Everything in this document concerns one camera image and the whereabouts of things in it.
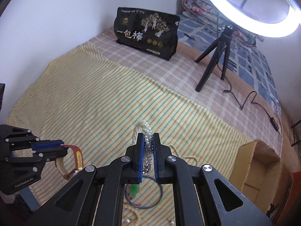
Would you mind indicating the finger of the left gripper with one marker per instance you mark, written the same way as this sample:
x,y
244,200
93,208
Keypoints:
x,y
47,144
51,154

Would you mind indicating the white ring light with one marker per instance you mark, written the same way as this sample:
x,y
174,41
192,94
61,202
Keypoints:
x,y
267,18

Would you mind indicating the yellow striped cloth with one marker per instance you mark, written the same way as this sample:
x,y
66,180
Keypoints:
x,y
100,106

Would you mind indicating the black tripod stand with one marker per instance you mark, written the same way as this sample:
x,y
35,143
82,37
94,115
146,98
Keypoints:
x,y
220,45

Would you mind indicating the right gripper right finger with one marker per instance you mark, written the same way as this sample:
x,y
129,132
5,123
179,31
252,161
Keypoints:
x,y
160,153

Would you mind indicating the folded floral quilt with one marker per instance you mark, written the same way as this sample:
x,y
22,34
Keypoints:
x,y
205,12

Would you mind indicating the cardboard box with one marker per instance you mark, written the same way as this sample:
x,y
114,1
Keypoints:
x,y
260,175

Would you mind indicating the blue patterned blanket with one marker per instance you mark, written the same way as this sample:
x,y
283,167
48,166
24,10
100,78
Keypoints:
x,y
246,62

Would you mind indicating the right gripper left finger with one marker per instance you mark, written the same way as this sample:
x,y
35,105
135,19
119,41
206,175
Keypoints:
x,y
137,159

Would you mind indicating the pink plaid bed sheet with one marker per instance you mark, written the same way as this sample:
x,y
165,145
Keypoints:
x,y
231,100

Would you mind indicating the black snack bag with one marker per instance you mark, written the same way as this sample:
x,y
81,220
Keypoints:
x,y
148,31

